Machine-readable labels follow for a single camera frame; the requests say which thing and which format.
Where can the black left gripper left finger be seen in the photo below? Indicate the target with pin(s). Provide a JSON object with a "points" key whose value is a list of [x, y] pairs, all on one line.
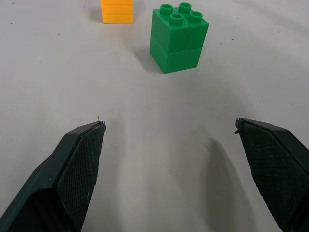
{"points": [[72, 169]]}

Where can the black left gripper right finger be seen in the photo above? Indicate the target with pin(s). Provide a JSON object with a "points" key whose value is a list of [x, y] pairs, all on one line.
{"points": [[272, 164]]}

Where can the green toy brick stack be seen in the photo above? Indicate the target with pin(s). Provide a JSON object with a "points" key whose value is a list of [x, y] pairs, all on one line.
{"points": [[178, 38]]}

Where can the orange toy brick stack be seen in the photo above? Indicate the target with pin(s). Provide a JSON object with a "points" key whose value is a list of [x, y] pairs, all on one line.
{"points": [[117, 11]]}

